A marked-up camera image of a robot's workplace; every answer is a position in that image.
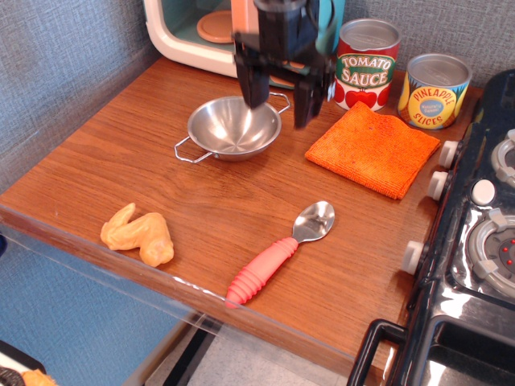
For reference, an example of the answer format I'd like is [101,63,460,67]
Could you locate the spoon with pink handle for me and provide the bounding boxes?
[225,201,336,309]

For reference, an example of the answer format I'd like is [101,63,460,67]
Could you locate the teal toy microwave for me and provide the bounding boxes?
[142,0,347,90]

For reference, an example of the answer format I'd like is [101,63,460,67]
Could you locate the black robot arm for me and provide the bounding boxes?
[234,1,336,128]

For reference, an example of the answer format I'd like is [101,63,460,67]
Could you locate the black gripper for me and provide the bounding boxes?
[233,1,337,129]

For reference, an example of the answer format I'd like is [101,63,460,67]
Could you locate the orange folded cloth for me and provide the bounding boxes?
[305,102,440,199]

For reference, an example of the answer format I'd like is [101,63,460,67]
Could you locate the tomato sauce can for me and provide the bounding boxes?
[334,18,401,111]

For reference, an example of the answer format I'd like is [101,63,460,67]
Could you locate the clear acrylic table guard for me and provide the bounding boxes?
[0,203,387,381]

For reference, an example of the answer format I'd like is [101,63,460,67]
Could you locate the toy chicken wing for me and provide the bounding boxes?
[100,203,175,268]

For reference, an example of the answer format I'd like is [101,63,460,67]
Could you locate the orange furry object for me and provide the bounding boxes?
[1,367,57,386]

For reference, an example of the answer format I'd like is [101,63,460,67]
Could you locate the steel bowl with handles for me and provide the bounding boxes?
[174,92,291,164]

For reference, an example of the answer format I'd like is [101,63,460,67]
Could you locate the pineapple slices can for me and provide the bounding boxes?
[398,53,472,129]

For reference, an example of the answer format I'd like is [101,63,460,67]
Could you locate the black toy stove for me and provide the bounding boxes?
[348,70,514,385]

